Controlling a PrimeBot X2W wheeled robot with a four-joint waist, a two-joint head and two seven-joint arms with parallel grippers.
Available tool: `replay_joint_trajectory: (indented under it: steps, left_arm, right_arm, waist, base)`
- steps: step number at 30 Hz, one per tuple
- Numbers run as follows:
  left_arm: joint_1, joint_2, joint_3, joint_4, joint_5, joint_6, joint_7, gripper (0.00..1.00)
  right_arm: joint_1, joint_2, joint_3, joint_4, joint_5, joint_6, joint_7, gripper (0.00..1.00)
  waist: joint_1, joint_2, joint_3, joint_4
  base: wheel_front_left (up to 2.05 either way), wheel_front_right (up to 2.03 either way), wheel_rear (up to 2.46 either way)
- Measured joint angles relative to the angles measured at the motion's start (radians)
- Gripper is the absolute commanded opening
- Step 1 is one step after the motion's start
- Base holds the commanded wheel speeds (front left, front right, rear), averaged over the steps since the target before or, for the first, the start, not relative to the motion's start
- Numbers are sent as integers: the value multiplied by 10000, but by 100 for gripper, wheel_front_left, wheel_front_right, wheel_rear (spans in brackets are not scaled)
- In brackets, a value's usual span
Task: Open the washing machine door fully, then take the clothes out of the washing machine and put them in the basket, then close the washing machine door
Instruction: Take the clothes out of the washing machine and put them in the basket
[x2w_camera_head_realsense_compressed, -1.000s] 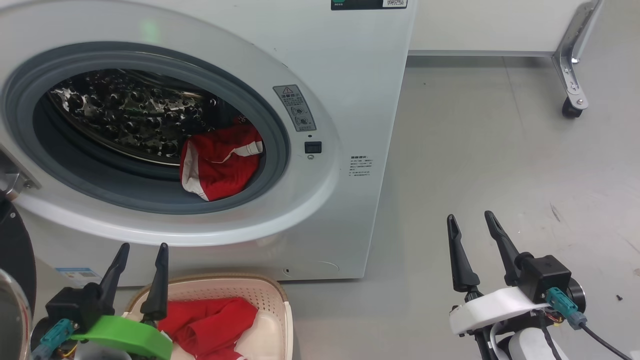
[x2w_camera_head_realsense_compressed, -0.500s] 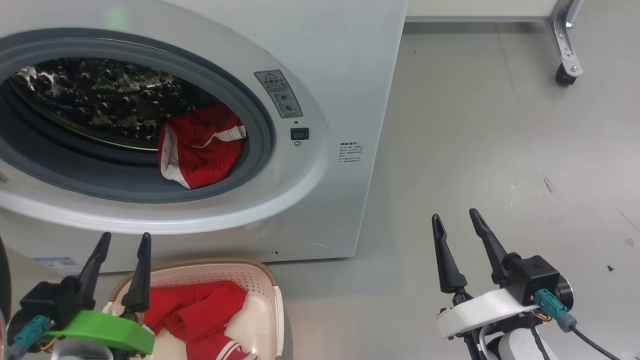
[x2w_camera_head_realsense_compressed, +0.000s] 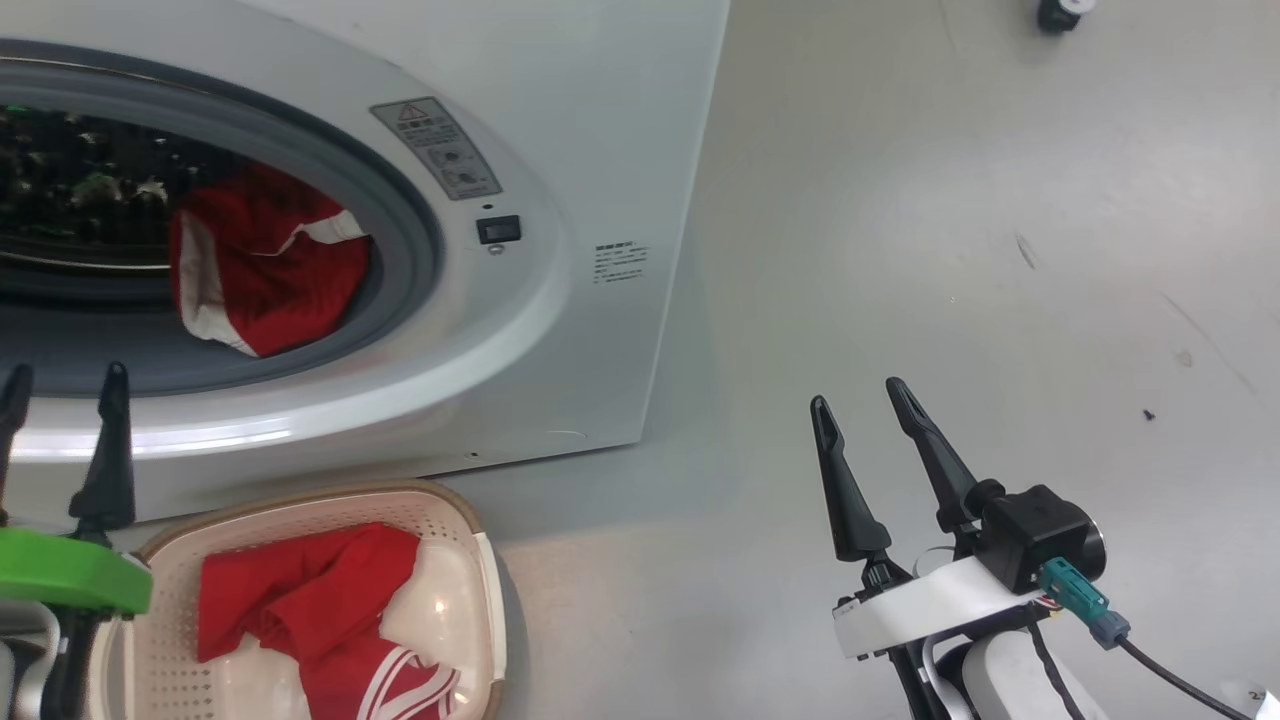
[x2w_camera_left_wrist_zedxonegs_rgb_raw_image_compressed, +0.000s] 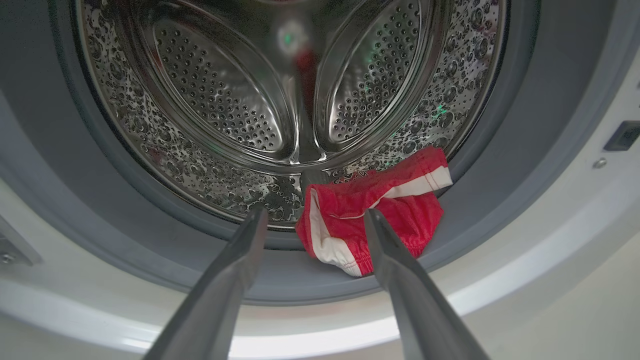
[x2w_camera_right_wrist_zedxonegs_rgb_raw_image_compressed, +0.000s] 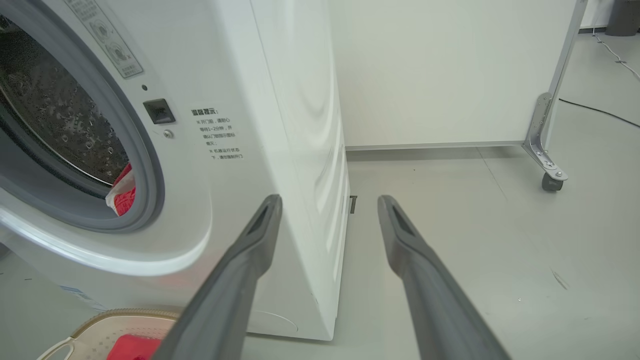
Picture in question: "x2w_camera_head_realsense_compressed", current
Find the red garment with white stripes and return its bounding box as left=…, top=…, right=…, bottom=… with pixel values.
left=195, top=522, right=463, bottom=720

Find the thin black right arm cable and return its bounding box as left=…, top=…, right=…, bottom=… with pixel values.
left=1028, top=618, right=1086, bottom=720

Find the beige perforated laundry basket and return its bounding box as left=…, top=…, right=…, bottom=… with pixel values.
left=88, top=480, right=508, bottom=720

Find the teal right camera connector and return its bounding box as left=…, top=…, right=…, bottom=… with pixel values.
left=1038, top=558, right=1133, bottom=649

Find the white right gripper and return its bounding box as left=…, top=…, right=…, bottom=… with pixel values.
left=810, top=376, right=1053, bottom=661

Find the white front-load washing machine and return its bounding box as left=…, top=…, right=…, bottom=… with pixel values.
left=0, top=0, right=731, bottom=526

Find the black right camera cable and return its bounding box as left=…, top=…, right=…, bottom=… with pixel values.
left=1118, top=635, right=1280, bottom=720

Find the red garment with white trim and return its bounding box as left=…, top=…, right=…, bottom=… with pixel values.
left=168, top=163, right=373, bottom=359

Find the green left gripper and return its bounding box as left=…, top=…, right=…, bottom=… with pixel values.
left=0, top=361, right=154, bottom=617

